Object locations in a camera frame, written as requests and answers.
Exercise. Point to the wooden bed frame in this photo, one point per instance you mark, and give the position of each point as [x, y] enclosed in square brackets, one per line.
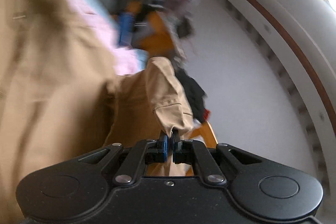
[156, 41]

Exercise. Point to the red wall decoration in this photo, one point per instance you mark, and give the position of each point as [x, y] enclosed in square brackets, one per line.
[206, 114]

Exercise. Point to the pink floral quilt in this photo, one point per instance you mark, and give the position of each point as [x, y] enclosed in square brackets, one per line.
[92, 29]

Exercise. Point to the tan hooded zip jacket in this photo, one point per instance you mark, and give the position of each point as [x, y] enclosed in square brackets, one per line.
[67, 89]

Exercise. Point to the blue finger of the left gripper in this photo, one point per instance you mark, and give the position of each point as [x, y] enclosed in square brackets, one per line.
[126, 24]

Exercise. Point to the black garment on rail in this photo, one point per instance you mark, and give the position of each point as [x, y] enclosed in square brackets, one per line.
[194, 94]

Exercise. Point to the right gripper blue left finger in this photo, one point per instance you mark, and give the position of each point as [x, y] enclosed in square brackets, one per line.
[157, 149]

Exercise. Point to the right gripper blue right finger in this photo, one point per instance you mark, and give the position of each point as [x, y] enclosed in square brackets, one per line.
[179, 156]

